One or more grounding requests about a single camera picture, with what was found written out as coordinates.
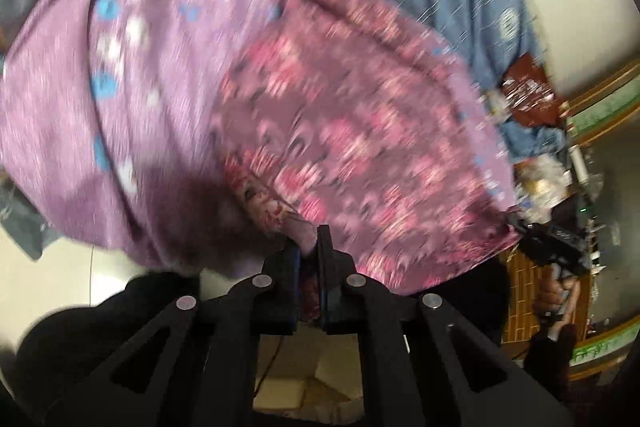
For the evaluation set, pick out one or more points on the clear plastic bag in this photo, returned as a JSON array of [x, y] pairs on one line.
[[543, 181]]

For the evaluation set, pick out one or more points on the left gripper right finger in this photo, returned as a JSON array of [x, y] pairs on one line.
[[422, 363]]

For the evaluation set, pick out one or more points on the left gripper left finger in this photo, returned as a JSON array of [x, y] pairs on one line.
[[195, 364]]

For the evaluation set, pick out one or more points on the dark red plastic bag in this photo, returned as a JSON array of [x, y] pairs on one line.
[[529, 94]]

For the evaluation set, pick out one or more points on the purple floral bed sheet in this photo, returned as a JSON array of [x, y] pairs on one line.
[[106, 126]]

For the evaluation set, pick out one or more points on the maroon floral shirt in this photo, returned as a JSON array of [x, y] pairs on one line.
[[348, 113]]

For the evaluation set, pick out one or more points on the blue denim jeans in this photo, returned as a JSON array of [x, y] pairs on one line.
[[524, 142]]

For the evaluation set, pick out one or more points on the person right hand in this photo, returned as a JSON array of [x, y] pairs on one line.
[[556, 299]]

